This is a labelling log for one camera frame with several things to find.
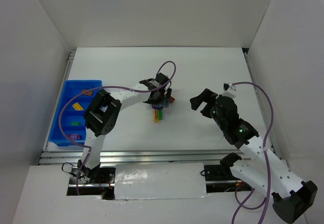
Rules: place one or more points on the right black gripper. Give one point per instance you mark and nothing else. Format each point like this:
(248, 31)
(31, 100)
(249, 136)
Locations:
(207, 105)

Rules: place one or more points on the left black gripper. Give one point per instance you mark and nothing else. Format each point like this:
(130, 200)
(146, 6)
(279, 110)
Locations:
(159, 102)

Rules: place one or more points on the purple oval lego with print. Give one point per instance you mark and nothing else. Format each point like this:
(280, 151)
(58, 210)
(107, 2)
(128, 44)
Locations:
(157, 107)

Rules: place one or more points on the purple printed lego brick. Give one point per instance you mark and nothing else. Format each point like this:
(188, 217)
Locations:
(74, 136)

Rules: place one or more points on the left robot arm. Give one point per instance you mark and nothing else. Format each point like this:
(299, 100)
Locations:
(102, 113)

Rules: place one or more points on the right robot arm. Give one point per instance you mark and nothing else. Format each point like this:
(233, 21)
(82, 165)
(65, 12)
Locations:
(292, 196)

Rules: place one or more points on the green lego plate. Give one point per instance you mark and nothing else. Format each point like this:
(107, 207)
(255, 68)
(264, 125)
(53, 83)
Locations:
(160, 114)

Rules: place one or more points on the yellow striped lego brick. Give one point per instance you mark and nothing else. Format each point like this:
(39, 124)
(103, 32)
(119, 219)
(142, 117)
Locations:
(156, 116)

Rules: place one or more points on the white foil panel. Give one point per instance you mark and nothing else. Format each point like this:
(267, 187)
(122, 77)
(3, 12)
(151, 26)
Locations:
(159, 181)

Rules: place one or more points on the blue compartment bin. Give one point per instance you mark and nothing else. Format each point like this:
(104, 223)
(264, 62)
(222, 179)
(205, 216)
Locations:
(72, 88)

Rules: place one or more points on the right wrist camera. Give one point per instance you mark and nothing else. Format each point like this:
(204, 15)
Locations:
(229, 90)

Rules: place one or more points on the aluminium frame rail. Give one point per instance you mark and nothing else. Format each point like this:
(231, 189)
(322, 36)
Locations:
(111, 158)

